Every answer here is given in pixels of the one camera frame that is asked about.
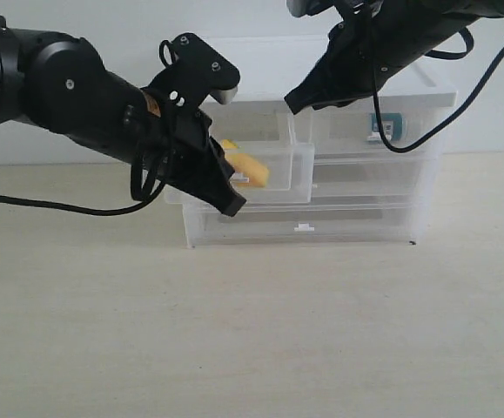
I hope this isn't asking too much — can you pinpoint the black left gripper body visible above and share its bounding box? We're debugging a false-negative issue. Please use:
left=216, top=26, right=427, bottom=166
left=133, top=110, right=213, bottom=196

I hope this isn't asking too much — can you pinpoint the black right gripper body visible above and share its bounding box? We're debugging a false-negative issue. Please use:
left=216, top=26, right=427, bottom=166
left=319, top=1, right=443, bottom=98

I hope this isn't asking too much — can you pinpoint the yellow cheese wedge sponge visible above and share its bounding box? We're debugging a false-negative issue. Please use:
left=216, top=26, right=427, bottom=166
left=220, top=139, right=270, bottom=188

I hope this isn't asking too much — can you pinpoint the white capped blue bottle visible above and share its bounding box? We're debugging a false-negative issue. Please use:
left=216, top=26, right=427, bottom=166
left=366, top=113, right=407, bottom=143

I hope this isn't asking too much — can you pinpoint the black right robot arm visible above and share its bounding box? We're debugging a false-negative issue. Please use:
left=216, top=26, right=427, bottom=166
left=285, top=0, right=504, bottom=114

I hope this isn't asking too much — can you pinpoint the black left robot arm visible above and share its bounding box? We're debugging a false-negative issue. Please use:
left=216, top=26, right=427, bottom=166
left=0, top=15, right=245, bottom=217

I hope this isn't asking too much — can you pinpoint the white plastic drawer cabinet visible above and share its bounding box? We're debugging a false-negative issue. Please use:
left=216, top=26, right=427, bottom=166
left=166, top=35, right=459, bottom=250

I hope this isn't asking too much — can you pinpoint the middle wide clear drawer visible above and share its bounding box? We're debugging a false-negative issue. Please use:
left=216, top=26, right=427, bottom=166
left=312, top=156, right=439, bottom=199

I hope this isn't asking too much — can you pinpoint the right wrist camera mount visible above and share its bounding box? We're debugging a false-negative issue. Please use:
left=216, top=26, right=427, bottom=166
left=286, top=0, right=365, bottom=18

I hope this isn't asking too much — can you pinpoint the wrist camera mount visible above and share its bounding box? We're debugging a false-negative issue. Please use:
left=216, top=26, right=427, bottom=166
left=148, top=32, right=241, bottom=112
left=286, top=0, right=365, bottom=18

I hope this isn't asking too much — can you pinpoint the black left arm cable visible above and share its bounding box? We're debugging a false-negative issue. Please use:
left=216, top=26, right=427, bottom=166
left=0, top=41, right=178, bottom=218

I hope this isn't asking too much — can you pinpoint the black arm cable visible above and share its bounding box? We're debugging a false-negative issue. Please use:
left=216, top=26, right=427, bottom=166
left=338, top=0, right=504, bottom=153
left=0, top=41, right=178, bottom=218

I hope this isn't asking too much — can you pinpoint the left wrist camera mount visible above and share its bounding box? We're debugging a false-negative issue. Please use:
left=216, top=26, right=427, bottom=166
left=148, top=32, right=241, bottom=112

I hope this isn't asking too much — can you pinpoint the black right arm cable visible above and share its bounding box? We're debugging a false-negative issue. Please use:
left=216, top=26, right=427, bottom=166
left=338, top=0, right=504, bottom=153

